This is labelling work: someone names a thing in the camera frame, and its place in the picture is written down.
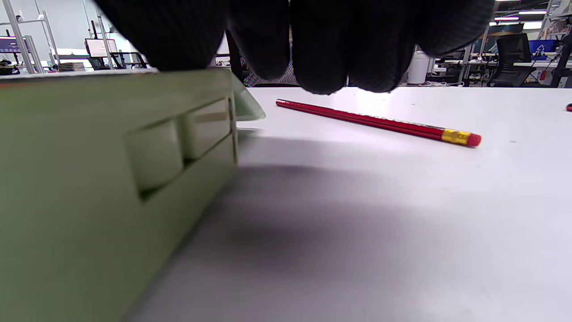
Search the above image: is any person's right hand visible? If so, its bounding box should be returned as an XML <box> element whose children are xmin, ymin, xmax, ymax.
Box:
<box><xmin>92</xmin><ymin>0</ymin><xmax>496</xmax><ymax>95</ymax></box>

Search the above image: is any blue bin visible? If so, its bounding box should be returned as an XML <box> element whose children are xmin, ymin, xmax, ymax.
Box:
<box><xmin>529</xmin><ymin>39</ymin><xmax>560</xmax><ymax>61</ymax></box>

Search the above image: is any black mesh office chair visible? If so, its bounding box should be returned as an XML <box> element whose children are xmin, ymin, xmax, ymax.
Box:
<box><xmin>225</xmin><ymin>29</ymin><xmax>301</xmax><ymax>88</ymax></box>

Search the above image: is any green panda pencil case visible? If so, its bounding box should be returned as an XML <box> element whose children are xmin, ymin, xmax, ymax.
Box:
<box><xmin>0</xmin><ymin>67</ymin><xmax>266</xmax><ymax>322</ymax></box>

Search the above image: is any grey metal frame rack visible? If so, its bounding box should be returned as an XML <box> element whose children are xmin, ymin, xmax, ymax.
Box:
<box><xmin>0</xmin><ymin>0</ymin><xmax>61</xmax><ymax>74</ymax></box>

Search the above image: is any white office desk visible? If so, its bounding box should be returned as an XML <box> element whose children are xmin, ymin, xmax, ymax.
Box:
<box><xmin>431</xmin><ymin>60</ymin><xmax>572</xmax><ymax>88</ymax></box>

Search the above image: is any purple-lit monitor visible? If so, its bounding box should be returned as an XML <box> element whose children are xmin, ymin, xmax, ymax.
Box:
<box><xmin>0</xmin><ymin>37</ymin><xmax>28</xmax><ymax>54</ymax></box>

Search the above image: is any computer monitor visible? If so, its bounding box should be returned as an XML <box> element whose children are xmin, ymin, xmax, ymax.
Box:
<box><xmin>85</xmin><ymin>38</ymin><xmax>119</xmax><ymax>59</ymax></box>

